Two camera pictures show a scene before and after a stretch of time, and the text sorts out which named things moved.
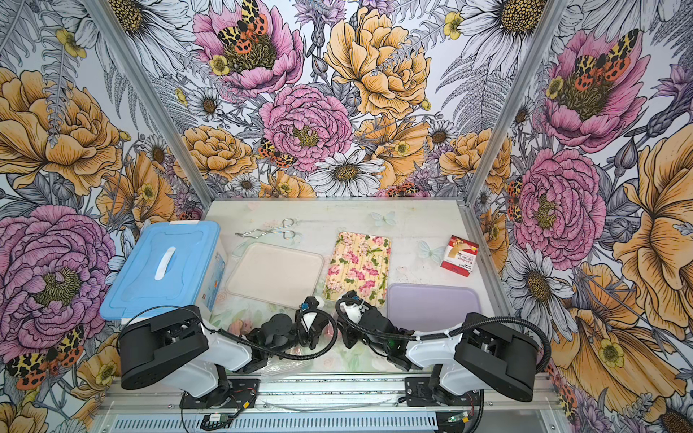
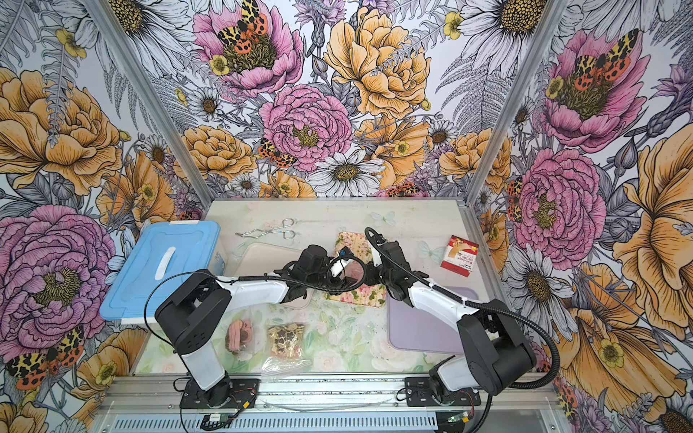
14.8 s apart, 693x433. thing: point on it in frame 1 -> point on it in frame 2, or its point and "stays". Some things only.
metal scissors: x=283 y=229 stays
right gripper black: x=347 y=337 -> x=370 y=275
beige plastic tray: x=273 y=273 stays
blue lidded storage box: x=170 y=265 stays
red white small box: x=459 y=255 stays
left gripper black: x=315 y=332 -> x=337 y=281
